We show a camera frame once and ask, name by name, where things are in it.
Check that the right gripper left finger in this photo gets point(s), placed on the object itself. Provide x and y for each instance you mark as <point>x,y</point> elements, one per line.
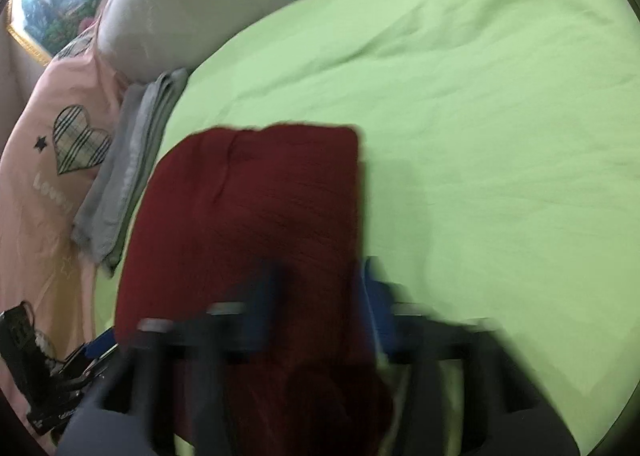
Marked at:
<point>131,409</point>

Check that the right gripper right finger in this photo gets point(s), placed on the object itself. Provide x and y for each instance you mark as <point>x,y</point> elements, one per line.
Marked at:
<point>458,390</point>

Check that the dark red knit sweater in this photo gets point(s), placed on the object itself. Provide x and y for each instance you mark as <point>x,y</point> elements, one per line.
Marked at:
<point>222,206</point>

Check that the pink heart-patterned bedding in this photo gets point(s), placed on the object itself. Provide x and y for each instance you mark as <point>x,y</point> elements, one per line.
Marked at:
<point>49,163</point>

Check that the folded grey garment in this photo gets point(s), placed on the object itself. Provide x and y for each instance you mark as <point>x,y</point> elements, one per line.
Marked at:
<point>101,223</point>

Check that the light green bed sheet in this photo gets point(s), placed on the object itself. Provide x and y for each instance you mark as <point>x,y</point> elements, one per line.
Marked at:
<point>498,164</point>

